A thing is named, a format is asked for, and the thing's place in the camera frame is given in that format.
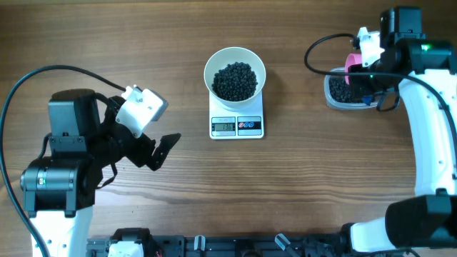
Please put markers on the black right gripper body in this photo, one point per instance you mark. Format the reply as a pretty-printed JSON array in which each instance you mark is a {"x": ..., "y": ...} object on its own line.
[{"x": 364, "y": 87}]

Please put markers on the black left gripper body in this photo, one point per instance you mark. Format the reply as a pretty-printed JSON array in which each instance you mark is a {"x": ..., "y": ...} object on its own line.
[{"x": 116, "y": 143}]

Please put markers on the pink scoop with blue handle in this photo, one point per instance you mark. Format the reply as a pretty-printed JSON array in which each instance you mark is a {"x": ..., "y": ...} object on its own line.
[{"x": 351, "y": 62}]

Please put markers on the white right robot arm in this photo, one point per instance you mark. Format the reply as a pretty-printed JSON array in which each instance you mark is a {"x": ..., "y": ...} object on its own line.
[{"x": 399, "y": 59}]

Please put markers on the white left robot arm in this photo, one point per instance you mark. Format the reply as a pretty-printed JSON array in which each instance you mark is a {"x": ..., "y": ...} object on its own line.
[{"x": 88, "y": 133}]

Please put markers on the white digital kitchen scale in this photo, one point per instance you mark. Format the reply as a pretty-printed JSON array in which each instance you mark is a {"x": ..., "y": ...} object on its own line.
[{"x": 244, "y": 123}]

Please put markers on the black beans in bowl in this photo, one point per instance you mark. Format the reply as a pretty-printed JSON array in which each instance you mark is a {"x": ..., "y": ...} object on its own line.
[{"x": 236, "y": 82}]

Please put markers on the white bowl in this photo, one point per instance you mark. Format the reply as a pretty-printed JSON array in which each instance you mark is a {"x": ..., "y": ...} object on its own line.
[{"x": 231, "y": 55}]

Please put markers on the black beans in container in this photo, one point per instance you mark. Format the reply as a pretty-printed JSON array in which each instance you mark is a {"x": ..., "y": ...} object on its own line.
[{"x": 340, "y": 91}]

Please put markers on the clear plastic container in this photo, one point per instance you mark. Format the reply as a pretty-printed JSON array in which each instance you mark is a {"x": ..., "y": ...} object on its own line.
[{"x": 359, "y": 105}]

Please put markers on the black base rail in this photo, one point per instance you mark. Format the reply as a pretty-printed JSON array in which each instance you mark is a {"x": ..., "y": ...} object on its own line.
[{"x": 140, "y": 242}]

